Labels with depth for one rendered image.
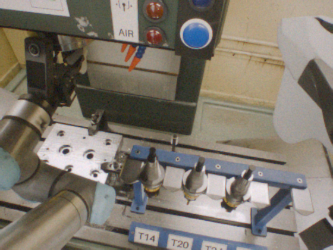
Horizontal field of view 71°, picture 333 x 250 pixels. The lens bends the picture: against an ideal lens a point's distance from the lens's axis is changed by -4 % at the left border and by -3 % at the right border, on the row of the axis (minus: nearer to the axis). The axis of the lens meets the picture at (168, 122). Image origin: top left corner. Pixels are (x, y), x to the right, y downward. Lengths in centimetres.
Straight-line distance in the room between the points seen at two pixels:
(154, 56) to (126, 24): 80
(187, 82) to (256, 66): 54
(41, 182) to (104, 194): 12
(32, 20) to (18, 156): 22
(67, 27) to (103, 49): 83
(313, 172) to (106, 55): 111
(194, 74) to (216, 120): 55
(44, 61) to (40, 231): 29
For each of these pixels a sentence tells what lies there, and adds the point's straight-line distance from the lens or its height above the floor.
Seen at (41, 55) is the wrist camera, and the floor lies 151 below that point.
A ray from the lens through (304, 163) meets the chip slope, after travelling 134.
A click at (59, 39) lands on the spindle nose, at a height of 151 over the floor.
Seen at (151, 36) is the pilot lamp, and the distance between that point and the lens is 29.
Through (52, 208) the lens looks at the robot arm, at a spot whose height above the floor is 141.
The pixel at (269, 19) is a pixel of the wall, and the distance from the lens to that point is 144.
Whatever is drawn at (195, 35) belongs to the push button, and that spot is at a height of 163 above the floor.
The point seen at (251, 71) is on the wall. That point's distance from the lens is 161.
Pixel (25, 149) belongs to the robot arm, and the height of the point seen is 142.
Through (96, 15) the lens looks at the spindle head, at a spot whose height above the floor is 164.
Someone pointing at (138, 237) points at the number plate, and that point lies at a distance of 87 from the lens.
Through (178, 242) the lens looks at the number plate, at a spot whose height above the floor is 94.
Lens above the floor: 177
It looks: 49 degrees down
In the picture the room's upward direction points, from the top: 5 degrees clockwise
